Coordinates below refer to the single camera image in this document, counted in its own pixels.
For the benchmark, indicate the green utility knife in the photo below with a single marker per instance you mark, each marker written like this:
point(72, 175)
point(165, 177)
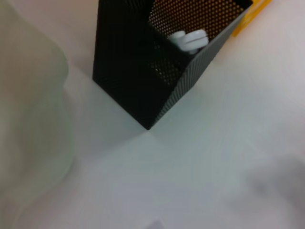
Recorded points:
point(190, 41)

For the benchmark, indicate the black mesh pen holder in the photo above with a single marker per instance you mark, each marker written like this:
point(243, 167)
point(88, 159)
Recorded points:
point(124, 59)

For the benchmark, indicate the green glass fruit plate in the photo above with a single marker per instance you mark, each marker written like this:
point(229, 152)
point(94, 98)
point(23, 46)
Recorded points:
point(28, 95)

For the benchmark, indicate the yellow plastic bin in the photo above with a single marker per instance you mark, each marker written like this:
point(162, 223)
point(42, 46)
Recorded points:
point(247, 19)

